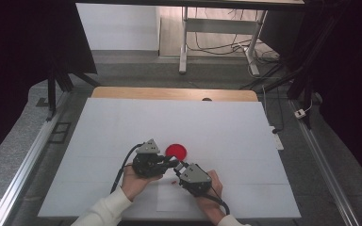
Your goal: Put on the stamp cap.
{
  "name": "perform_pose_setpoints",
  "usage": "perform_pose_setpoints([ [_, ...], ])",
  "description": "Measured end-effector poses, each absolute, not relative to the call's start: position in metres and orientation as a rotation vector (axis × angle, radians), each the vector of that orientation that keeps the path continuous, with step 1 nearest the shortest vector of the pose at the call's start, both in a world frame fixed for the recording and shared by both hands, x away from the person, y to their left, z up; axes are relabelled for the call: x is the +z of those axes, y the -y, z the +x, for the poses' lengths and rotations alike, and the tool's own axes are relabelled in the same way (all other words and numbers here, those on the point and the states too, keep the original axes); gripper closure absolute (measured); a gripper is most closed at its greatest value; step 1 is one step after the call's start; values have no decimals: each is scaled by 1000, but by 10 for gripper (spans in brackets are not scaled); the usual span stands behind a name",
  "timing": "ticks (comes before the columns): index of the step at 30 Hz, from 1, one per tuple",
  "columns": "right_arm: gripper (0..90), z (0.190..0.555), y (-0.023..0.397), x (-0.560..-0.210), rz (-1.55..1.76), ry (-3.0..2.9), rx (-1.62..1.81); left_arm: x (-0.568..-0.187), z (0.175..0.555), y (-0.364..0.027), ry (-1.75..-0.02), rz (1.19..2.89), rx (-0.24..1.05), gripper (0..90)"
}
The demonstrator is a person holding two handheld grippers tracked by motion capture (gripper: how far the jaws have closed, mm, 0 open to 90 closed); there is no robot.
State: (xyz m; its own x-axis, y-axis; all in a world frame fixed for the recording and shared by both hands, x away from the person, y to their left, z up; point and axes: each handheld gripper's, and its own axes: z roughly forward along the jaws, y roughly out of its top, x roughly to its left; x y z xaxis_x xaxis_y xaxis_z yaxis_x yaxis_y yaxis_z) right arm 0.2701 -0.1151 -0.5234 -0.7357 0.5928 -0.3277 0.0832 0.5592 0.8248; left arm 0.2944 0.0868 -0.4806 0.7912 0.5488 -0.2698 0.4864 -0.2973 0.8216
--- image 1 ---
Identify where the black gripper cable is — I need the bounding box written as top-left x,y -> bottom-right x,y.
201,192 -> 231,217
110,142 -> 145,194

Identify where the red petri dish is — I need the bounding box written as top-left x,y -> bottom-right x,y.
165,143 -> 188,162

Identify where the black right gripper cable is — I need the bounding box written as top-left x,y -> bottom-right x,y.
201,192 -> 231,217

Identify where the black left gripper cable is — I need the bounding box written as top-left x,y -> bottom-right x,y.
110,142 -> 145,194

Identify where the person's right hand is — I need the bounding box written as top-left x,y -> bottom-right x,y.
196,169 -> 225,221

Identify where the white wall panel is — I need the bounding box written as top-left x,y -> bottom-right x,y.
75,3 -> 160,51

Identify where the white paper sheet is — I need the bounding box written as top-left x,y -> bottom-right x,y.
156,171 -> 199,212

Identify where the white table cover board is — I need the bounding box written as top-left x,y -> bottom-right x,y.
37,97 -> 302,219

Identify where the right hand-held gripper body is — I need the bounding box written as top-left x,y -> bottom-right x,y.
177,162 -> 214,198

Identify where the white metal desk frame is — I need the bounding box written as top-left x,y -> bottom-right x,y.
178,6 -> 270,76

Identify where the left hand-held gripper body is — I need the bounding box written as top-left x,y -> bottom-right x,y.
131,138 -> 166,179

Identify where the wooden table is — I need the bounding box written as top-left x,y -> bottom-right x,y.
90,86 -> 259,103

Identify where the tangle of floor cables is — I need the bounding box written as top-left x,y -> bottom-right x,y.
187,8 -> 281,64

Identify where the black metal stand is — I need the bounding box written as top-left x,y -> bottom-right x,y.
45,59 -> 102,122

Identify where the person's left hand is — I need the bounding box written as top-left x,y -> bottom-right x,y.
121,163 -> 164,202

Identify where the aluminium rail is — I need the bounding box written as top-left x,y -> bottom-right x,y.
288,99 -> 362,226
0,90 -> 72,226

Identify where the black power cable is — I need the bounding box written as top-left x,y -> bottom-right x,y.
262,84 -> 286,135

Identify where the black curtain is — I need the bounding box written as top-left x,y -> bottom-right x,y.
0,0 -> 98,168
304,0 -> 362,196

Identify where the white power strip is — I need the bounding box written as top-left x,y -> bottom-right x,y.
270,125 -> 285,151

